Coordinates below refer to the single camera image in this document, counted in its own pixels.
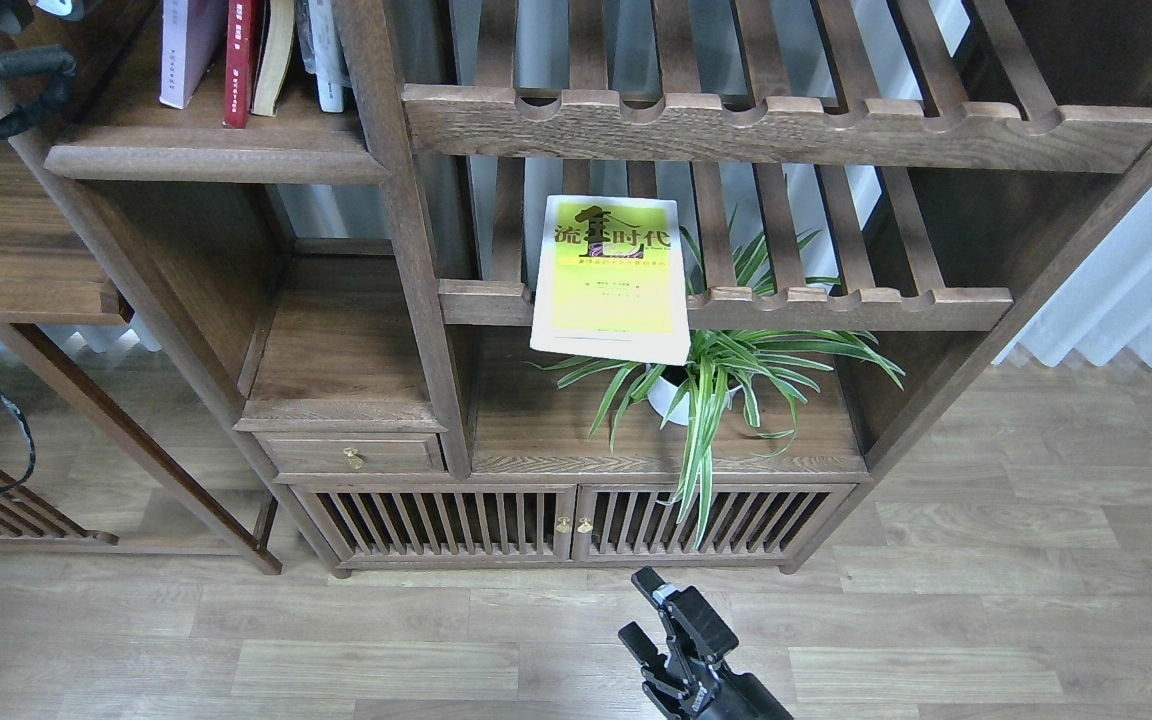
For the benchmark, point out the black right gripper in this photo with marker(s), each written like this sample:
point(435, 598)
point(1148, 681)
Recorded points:
point(691, 680)

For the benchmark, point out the yellow green cover book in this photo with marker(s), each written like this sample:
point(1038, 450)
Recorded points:
point(611, 281)

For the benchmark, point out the red cover book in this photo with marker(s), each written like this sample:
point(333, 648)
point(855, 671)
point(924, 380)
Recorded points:
point(242, 42)

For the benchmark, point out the white cover book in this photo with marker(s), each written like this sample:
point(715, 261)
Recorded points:
point(192, 33)

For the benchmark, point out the white plant pot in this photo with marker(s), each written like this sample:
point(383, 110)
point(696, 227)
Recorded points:
point(696, 395)

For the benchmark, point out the brass drawer knob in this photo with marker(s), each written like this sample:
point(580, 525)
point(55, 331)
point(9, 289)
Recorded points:
point(353, 459)

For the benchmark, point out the dark wooden bookshelf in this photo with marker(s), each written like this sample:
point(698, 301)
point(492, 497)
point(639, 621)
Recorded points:
point(362, 280)

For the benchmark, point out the upright white book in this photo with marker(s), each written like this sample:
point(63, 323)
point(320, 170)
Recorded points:
point(330, 67)

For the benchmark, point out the upright tan book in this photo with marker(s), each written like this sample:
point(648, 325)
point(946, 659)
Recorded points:
point(275, 57)

